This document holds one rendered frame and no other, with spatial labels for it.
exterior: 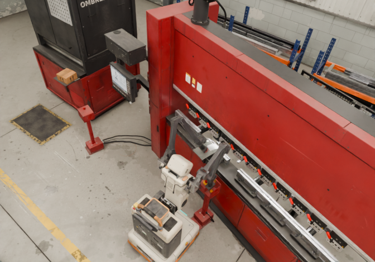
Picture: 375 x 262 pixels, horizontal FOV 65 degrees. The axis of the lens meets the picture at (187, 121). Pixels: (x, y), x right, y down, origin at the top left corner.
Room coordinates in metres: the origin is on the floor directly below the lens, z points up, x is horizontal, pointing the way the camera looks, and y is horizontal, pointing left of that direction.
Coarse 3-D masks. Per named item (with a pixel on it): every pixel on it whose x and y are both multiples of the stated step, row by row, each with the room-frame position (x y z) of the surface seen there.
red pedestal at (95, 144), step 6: (78, 108) 3.06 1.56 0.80; (84, 108) 3.05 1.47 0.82; (90, 108) 3.08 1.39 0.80; (84, 114) 2.96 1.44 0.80; (90, 114) 2.98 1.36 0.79; (84, 120) 2.91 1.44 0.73; (90, 120) 2.97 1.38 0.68; (90, 126) 3.02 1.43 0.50; (90, 132) 3.01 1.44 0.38; (90, 138) 3.01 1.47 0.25; (96, 138) 3.13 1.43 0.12; (90, 144) 2.99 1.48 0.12; (96, 144) 3.01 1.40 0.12; (102, 144) 3.04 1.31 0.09; (90, 150) 2.91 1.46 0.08; (96, 150) 2.96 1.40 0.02
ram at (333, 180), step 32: (192, 64) 2.77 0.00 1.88; (224, 64) 2.41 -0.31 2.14; (192, 96) 2.73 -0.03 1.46; (224, 96) 2.35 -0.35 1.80; (256, 96) 2.07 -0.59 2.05; (224, 128) 2.29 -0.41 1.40; (256, 128) 2.00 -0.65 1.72; (288, 128) 1.78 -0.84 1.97; (256, 160) 1.91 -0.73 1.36; (288, 160) 1.69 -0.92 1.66; (320, 160) 1.51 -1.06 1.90; (352, 160) 1.37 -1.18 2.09; (320, 192) 1.42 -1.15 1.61; (352, 192) 1.28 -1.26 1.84; (352, 224) 1.18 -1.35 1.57
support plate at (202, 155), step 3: (204, 144) 2.40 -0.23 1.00; (207, 144) 2.40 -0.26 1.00; (210, 144) 2.40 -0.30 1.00; (198, 147) 2.34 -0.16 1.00; (195, 150) 2.29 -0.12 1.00; (198, 150) 2.29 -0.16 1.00; (213, 150) 2.31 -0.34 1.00; (216, 150) 2.31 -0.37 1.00; (195, 153) 2.25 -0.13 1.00; (198, 153) 2.25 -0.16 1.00; (201, 153) 2.25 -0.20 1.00; (204, 153) 2.26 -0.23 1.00; (207, 153) 2.26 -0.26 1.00; (210, 153) 2.26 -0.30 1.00; (213, 153) 2.27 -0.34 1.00; (201, 156) 2.20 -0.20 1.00; (204, 156) 2.21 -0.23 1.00; (207, 156) 2.21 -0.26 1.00; (201, 159) 2.16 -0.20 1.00
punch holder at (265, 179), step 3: (261, 171) 1.84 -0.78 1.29; (264, 171) 1.82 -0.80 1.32; (264, 174) 1.81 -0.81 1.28; (267, 174) 1.78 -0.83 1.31; (270, 174) 1.77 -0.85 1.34; (264, 177) 1.80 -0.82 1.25; (267, 177) 1.78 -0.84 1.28; (270, 177) 1.76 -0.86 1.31; (264, 180) 1.79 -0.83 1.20; (267, 180) 1.76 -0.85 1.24; (273, 180) 1.75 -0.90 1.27; (267, 183) 1.75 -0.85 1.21; (270, 183) 1.73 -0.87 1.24
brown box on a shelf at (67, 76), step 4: (60, 72) 3.48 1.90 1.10; (64, 72) 3.49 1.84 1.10; (68, 72) 3.49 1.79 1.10; (72, 72) 3.50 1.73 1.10; (60, 76) 3.40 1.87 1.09; (64, 76) 3.39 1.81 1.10; (68, 76) 3.41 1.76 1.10; (72, 76) 3.44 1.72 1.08; (76, 76) 3.51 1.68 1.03; (56, 80) 3.42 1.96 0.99; (60, 80) 3.41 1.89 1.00; (64, 80) 3.36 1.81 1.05; (68, 80) 3.37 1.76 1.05; (72, 80) 3.43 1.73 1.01; (76, 80) 3.46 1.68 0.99; (64, 84) 3.34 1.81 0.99; (68, 84) 3.35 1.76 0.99
